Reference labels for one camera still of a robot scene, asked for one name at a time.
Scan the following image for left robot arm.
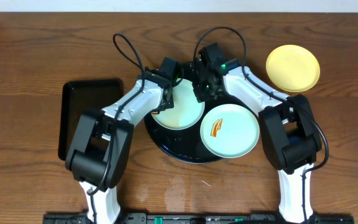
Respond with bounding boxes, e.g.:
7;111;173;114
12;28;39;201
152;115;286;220
65;57;184;223

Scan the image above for green plate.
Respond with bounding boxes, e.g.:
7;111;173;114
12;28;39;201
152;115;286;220
152;79;205;130
200;104;260;158

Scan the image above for rectangular black tray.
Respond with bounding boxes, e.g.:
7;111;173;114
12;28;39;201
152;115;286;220
58;78;124;161

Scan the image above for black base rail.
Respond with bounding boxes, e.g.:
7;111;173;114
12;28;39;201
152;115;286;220
42;213;355;224

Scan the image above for round black tray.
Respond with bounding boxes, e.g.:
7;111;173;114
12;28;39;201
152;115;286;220
144;62;260;164

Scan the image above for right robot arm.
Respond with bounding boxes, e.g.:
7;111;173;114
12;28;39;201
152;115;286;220
193;43;327;223

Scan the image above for yellow plate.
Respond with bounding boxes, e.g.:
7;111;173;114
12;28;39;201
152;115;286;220
265;45;321;92

